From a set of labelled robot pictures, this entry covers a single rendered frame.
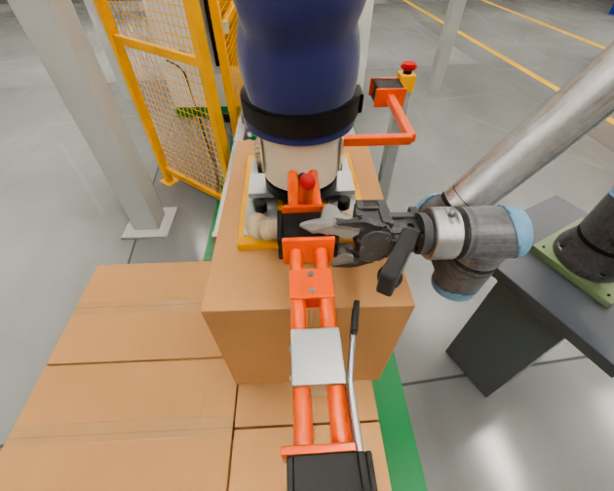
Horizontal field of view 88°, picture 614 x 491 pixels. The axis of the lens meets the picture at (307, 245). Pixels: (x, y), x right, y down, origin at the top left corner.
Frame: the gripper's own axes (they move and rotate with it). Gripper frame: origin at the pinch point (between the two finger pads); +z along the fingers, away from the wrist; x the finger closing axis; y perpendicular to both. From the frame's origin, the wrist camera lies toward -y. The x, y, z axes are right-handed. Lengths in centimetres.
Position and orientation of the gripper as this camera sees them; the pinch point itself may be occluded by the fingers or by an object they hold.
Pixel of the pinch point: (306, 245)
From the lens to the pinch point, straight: 51.3
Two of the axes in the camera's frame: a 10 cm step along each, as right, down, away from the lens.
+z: -10.0, 0.3, -0.4
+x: 0.1, -6.8, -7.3
